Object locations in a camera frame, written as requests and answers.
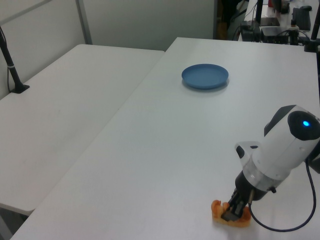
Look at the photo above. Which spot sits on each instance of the black desktop device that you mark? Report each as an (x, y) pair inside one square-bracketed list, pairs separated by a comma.
[(301, 17)]

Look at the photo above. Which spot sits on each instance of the black electronics box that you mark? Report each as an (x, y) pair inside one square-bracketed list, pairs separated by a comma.
[(275, 35)]

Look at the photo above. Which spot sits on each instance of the white side table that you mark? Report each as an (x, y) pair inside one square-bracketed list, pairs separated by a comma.
[(62, 112)]

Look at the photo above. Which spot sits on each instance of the blue round plate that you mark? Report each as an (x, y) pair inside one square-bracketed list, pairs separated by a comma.
[(205, 76)]

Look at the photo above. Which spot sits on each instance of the black clamp camera stand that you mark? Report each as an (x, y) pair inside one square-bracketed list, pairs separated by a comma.
[(312, 42)]

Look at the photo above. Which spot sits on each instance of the thin black upright pole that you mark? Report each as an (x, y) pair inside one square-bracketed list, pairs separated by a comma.
[(259, 17)]

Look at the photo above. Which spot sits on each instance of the white background desk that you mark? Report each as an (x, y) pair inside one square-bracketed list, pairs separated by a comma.
[(285, 15)]

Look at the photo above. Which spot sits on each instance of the grey metal partition post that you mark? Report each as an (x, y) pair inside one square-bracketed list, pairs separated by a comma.
[(84, 22)]

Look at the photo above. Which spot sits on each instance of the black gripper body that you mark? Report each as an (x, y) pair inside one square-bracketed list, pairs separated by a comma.
[(246, 186)]

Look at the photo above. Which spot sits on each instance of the orange toy bread loaf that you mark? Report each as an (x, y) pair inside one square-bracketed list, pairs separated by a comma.
[(217, 212)]

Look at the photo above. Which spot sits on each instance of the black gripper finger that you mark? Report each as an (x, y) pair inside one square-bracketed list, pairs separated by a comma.
[(239, 208), (228, 216)]

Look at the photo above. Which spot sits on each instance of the black camera stand pole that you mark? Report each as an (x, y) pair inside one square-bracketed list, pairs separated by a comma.
[(11, 67)]

